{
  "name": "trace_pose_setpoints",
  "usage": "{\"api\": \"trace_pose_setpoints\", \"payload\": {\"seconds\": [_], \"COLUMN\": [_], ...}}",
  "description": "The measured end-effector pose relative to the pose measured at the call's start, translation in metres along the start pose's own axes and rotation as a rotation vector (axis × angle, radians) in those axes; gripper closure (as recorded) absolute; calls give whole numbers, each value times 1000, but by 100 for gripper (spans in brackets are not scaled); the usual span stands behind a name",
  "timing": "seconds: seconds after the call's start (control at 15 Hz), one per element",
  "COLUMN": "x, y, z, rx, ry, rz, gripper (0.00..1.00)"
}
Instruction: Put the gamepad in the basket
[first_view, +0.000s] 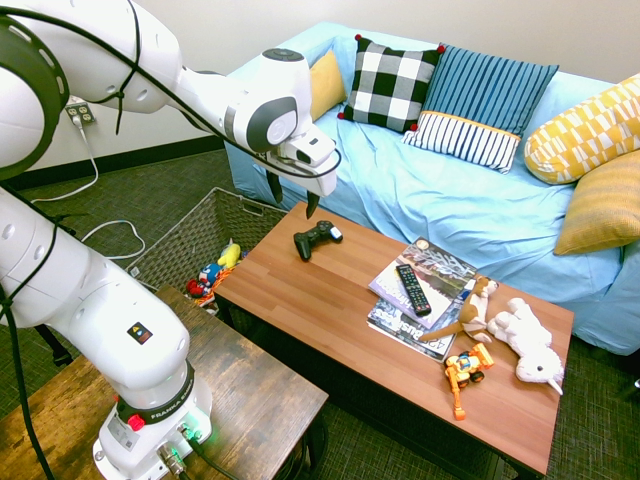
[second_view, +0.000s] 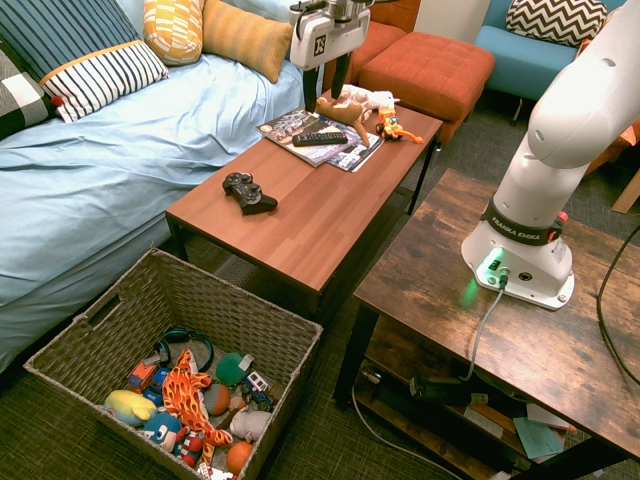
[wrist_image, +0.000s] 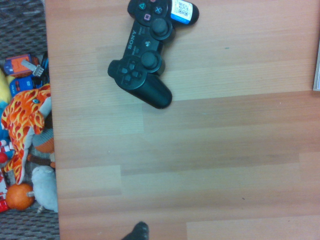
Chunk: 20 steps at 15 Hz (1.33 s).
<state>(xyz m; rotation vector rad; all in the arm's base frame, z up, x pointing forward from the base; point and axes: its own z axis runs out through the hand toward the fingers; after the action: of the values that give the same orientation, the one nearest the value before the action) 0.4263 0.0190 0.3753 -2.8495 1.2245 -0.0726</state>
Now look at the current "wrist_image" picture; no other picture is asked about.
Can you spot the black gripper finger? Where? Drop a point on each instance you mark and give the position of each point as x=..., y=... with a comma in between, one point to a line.
x=138, y=232

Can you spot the black Sony gamepad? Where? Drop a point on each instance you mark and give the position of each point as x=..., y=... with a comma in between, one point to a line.
x=140, y=75

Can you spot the grey woven basket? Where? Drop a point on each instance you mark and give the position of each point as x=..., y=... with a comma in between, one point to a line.
x=22, y=27

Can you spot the white plush animal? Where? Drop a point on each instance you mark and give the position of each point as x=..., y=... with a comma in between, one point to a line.
x=46, y=187

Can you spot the orange ball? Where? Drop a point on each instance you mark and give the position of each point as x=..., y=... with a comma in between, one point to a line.
x=18, y=197

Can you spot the grey orange crocheted doll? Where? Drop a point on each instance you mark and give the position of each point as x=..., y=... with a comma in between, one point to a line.
x=46, y=142

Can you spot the red white toy fire truck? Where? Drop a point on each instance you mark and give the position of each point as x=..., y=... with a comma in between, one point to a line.
x=2, y=197

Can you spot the orange flame dolphin plush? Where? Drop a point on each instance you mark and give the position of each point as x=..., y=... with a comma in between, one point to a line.
x=23, y=115

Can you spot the blue police toy car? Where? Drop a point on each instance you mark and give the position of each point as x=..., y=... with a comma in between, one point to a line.
x=21, y=85

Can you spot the clear plastic connector piece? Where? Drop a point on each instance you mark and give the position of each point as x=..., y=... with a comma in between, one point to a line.
x=38, y=70

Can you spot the yellow and blue plush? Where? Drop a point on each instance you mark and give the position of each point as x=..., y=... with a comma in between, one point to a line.
x=3, y=87

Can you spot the orange toy truck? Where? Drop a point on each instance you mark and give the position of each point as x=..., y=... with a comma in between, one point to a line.
x=13, y=65

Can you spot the white flat object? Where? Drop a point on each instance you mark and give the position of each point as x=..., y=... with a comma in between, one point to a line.
x=317, y=70

